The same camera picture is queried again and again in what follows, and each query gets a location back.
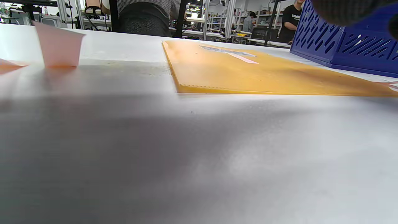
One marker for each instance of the black mesh office chair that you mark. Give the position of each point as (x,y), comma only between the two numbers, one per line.
(113,15)

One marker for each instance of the person's left hand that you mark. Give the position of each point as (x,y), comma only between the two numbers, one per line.
(342,12)

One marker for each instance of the white label sticker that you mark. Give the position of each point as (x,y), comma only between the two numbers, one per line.
(217,49)

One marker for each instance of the yellow L-shaped folder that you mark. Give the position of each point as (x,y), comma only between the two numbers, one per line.
(248,77)

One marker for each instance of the blue plastic file rack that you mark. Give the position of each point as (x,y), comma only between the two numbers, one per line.
(342,40)

